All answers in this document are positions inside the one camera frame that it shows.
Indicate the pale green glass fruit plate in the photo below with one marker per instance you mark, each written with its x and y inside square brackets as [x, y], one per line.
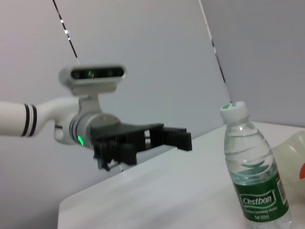
[290, 152]

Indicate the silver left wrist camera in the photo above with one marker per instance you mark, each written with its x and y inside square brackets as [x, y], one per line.
[93, 78]

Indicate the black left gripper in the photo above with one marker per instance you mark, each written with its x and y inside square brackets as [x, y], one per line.
[114, 143]

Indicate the clear water bottle green label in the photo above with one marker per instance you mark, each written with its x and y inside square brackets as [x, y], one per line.
[252, 171]

